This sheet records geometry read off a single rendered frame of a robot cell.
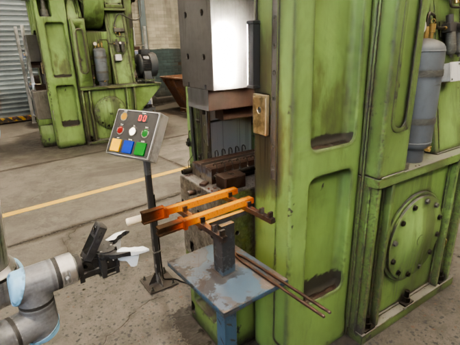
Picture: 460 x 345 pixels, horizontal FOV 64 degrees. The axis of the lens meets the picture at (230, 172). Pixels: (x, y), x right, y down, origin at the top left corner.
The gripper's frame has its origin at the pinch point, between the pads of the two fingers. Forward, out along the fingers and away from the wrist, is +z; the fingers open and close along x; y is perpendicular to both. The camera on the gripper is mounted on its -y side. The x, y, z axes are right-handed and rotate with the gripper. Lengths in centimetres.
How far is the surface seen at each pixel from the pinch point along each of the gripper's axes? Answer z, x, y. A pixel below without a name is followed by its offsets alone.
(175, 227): 12.9, 0.5, 0.6
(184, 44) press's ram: 56, -58, -57
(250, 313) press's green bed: 66, -23, 80
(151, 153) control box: 47, -84, 0
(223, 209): 32.4, 1.4, -0.3
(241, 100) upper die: 73, -36, -32
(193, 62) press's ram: 56, -50, -50
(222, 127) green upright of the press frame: 80, -62, -13
